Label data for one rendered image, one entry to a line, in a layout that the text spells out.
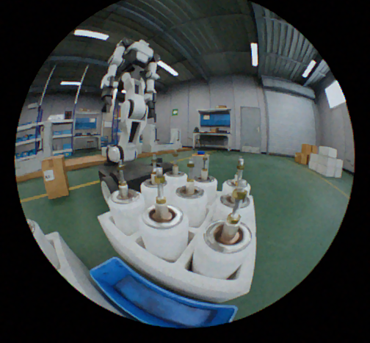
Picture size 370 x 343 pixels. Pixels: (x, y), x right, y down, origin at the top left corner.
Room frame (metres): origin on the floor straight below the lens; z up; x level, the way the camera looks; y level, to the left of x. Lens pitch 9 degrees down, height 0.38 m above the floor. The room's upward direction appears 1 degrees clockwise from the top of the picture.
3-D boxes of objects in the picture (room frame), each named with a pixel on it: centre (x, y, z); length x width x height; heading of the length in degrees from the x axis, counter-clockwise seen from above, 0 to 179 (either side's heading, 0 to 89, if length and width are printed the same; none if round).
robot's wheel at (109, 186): (0.46, 0.41, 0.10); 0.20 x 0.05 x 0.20; 61
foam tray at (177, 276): (0.27, -0.01, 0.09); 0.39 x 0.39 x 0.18; 63
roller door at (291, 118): (3.18, -4.95, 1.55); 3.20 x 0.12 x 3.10; 61
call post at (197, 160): (0.56, -0.08, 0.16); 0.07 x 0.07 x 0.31; 63
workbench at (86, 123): (3.65, 4.54, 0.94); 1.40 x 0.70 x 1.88; 151
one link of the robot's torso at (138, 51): (0.82, 0.51, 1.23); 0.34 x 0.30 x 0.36; 151
